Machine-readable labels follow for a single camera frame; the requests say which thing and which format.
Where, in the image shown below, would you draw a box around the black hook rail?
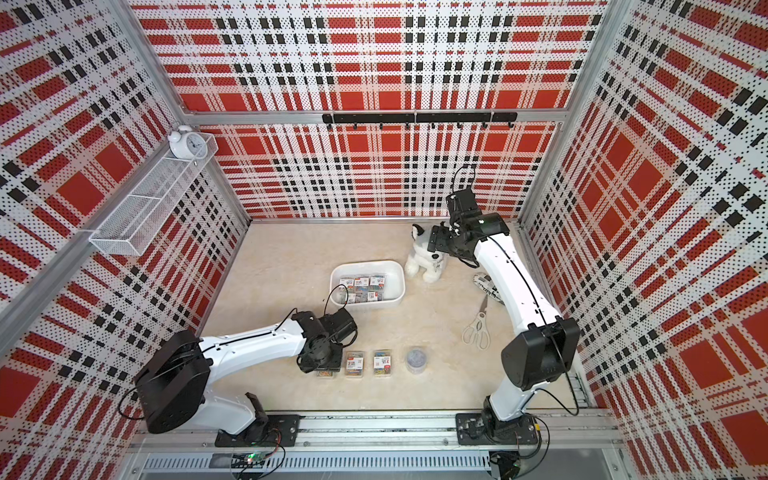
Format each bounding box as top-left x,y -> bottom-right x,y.
321,111 -> 518,126

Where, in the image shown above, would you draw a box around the grey white husky plush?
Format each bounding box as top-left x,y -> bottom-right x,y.
404,224 -> 447,283

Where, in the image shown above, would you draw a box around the white plastic storage box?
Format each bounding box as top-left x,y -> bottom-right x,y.
330,260 -> 406,312

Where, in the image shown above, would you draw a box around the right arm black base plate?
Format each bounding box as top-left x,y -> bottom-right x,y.
455,412 -> 539,447

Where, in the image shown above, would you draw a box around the white handled scissors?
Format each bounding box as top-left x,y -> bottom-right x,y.
462,295 -> 491,351

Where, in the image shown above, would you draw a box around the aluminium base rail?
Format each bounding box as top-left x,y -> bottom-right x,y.
128,409 -> 622,452

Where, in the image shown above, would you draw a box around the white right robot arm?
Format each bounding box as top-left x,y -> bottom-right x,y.
428,187 -> 580,423

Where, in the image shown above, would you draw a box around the green circuit board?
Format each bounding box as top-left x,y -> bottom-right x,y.
231,452 -> 264,470

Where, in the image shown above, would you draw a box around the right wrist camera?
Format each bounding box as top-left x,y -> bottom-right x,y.
446,187 -> 481,222

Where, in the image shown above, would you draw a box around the square paper clip box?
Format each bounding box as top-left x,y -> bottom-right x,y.
372,349 -> 392,378

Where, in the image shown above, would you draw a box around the round clear paper clip jar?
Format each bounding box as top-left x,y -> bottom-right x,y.
405,347 -> 428,375

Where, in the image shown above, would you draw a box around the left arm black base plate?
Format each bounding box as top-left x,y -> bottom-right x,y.
214,414 -> 302,448

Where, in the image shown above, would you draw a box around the white wire mesh shelf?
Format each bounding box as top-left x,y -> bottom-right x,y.
89,131 -> 218,257

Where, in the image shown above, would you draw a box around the white alarm clock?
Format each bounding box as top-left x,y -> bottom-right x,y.
167,125 -> 209,160

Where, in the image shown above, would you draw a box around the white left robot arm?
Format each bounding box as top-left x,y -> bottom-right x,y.
134,307 -> 358,444

